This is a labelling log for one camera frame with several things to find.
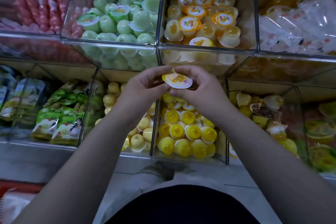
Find black shirt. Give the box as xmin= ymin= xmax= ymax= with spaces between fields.
xmin=107 ymin=184 xmax=260 ymax=224

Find pile of pale yellow jelly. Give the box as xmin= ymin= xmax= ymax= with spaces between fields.
xmin=94 ymin=81 xmax=157 ymax=154

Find pile of orange-lid jelly cups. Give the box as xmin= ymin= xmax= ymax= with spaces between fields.
xmin=164 ymin=0 xmax=242 ymax=64

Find pile of pastel jelly cups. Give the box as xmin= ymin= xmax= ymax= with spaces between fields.
xmin=228 ymin=91 xmax=300 ymax=159

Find person's right hand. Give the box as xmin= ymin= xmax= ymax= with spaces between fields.
xmin=169 ymin=65 xmax=239 ymax=126

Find single orange-lid jelly cup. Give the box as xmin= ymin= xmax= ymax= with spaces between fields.
xmin=162 ymin=69 xmax=194 ymax=90

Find person's left forearm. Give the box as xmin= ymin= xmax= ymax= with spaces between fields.
xmin=13 ymin=111 xmax=145 ymax=224

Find light grey shorts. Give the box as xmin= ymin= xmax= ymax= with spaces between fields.
xmin=92 ymin=171 xmax=274 ymax=224

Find green juice pouches pile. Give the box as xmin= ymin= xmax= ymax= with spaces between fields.
xmin=30 ymin=78 xmax=92 ymax=146

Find pile of pale jelly pouches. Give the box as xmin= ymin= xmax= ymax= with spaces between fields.
xmin=0 ymin=66 xmax=48 ymax=127

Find pile of green jelly cups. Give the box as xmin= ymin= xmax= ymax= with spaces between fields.
xmin=73 ymin=0 xmax=161 ymax=67

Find pile of pink jelly sticks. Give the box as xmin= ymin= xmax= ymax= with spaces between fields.
xmin=0 ymin=0 xmax=77 ymax=35

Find dark red object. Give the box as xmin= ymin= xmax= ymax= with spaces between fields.
xmin=0 ymin=180 xmax=45 ymax=224

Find person's left hand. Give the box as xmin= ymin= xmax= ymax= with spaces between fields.
xmin=113 ymin=65 xmax=174 ymax=125

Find light shoe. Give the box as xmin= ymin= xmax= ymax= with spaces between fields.
xmin=139 ymin=161 xmax=182 ymax=180

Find person's right forearm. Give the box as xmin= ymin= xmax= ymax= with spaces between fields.
xmin=223 ymin=108 xmax=336 ymax=224

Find pile of yellow jelly cups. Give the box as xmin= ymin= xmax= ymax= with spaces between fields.
xmin=156 ymin=92 xmax=218 ymax=160

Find pile of clear packets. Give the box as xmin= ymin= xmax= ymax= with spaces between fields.
xmin=241 ymin=0 xmax=336 ymax=56

